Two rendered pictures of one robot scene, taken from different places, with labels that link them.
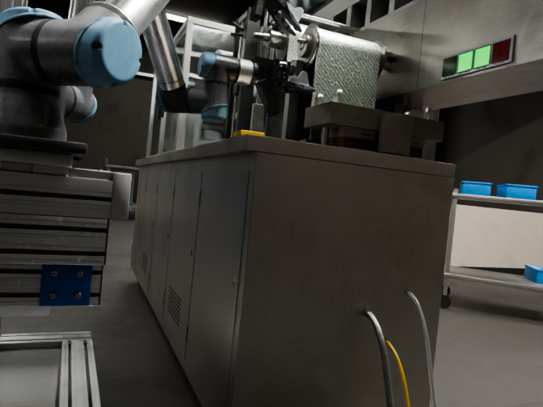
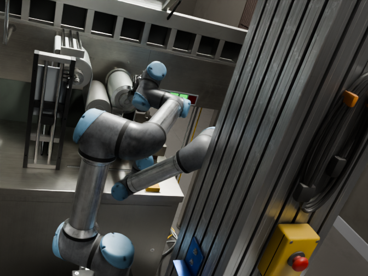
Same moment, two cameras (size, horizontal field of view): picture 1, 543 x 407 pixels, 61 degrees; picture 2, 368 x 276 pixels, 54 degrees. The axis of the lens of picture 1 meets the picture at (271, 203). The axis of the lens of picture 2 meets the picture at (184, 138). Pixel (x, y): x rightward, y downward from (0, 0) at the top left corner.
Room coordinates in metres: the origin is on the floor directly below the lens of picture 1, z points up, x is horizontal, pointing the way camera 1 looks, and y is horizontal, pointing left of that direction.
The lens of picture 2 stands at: (1.25, 1.61, 1.90)
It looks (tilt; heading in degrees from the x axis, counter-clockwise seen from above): 24 degrees down; 268
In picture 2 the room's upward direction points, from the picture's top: 17 degrees clockwise
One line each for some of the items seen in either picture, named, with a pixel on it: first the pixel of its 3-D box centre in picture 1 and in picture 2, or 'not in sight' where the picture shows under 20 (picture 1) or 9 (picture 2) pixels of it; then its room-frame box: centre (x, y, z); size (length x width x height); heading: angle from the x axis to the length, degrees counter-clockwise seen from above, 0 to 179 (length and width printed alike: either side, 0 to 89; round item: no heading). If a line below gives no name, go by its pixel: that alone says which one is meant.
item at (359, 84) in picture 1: (345, 92); (128, 115); (1.51, -0.20, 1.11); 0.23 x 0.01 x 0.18; 112
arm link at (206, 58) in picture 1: (218, 69); (143, 158); (1.35, 0.19, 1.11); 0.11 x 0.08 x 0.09; 113
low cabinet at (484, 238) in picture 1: (452, 233); not in sight; (6.59, -2.63, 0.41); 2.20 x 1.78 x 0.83; 114
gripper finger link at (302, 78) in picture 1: (303, 81); not in sight; (1.43, -0.06, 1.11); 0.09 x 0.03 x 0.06; 104
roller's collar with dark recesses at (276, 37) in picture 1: (275, 39); (76, 76); (1.74, 0.04, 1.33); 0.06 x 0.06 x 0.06; 22
